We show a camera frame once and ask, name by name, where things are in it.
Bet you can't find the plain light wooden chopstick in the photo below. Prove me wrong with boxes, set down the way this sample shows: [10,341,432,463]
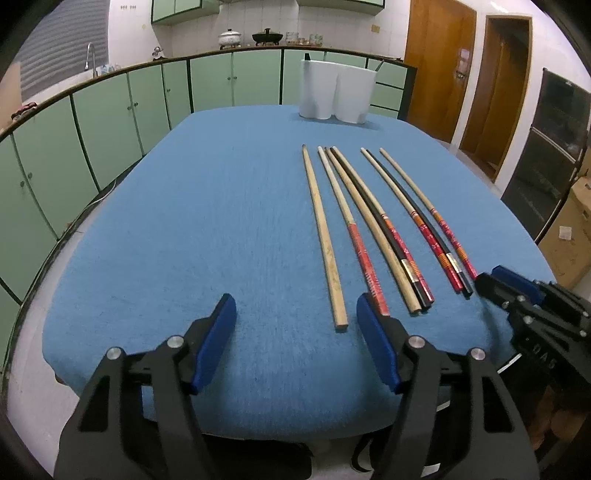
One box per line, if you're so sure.
[301,145,349,331]

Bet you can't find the green lower kitchen cabinets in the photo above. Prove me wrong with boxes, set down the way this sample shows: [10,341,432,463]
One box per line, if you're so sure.
[1,47,416,350]

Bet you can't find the green kitchen cabinets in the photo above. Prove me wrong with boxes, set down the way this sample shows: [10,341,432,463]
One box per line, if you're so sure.
[1,47,416,350]
[151,0,386,25]

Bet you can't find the green upper kitchen cabinets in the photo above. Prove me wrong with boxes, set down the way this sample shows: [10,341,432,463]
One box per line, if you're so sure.
[151,0,386,25]

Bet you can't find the person's right hand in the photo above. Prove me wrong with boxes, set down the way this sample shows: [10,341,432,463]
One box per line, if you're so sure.
[527,386,589,450]

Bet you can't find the cardboard box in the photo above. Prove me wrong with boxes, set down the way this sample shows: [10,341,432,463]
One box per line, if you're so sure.
[539,177,591,289]

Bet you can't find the black chopstick white band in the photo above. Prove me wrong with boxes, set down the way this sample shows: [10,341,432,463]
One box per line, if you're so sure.
[368,150,474,299]

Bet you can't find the black chopstick silver band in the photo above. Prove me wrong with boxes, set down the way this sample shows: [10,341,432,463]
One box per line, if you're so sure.
[329,148,433,311]

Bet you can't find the black glass cabinet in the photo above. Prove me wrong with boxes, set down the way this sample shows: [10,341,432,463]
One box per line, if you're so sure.
[501,70,590,240]

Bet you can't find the wooden chopstick red patterned end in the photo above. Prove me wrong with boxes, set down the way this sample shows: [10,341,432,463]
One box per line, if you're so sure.
[318,146,390,316]

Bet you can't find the plain tan wooden chopstick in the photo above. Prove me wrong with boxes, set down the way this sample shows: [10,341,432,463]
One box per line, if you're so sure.
[324,147,422,314]

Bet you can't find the blue table cloth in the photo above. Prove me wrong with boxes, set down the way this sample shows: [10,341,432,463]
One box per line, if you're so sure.
[42,106,553,440]

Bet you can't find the brown wooden door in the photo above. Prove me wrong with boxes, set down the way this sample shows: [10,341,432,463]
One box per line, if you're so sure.
[405,0,477,142]

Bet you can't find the white utensil holder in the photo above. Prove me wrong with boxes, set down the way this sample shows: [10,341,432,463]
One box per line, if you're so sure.
[298,55,377,125]

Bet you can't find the glass jars on counter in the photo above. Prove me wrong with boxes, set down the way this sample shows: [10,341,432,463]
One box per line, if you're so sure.
[286,31,324,47]

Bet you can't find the chrome sink faucet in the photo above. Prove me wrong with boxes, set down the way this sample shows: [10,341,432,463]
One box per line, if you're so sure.
[84,42,98,78]

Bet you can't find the small kettle on counter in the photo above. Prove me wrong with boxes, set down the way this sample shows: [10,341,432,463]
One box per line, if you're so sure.
[151,46,164,61]

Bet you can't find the black wok on stove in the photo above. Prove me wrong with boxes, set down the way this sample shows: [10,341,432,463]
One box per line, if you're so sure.
[252,28,283,46]

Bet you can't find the white cooking pot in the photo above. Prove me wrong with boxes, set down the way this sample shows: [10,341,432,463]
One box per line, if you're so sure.
[217,28,242,50]

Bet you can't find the open wooden doorway frame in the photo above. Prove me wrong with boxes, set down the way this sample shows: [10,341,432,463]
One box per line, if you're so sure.
[460,15,533,181]

